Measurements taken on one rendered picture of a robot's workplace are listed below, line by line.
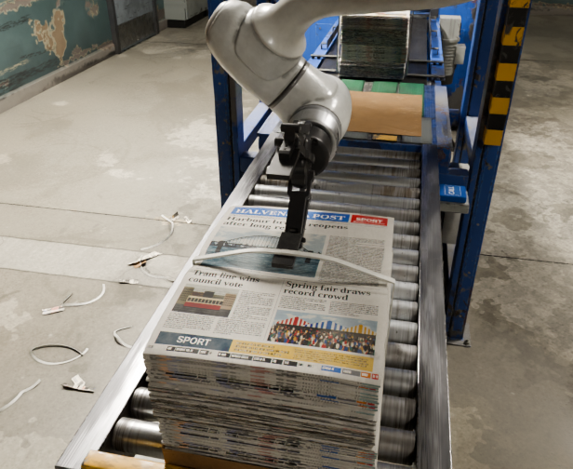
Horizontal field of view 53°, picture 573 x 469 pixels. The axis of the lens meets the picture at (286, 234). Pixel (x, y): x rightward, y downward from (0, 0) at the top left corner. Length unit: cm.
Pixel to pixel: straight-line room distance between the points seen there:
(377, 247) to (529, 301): 184
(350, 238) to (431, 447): 33
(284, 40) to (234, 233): 31
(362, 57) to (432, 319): 167
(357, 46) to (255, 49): 168
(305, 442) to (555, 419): 151
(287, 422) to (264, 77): 53
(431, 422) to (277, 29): 64
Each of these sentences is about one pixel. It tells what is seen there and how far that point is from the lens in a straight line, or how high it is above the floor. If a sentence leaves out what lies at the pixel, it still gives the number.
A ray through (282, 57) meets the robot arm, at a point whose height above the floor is 127.
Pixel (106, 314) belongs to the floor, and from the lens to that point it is 250.
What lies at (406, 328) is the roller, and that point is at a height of 80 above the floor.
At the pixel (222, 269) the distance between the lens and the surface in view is 82.
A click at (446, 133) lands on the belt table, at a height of 79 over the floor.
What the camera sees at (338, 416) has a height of 97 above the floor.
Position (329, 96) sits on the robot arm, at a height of 121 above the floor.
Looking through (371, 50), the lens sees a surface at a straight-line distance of 259.
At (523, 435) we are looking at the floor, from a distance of 208.
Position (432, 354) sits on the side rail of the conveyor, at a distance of 105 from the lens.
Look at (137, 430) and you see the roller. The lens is 93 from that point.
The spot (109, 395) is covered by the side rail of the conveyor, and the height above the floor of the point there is 80.
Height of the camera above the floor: 149
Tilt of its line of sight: 31 degrees down
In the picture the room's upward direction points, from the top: straight up
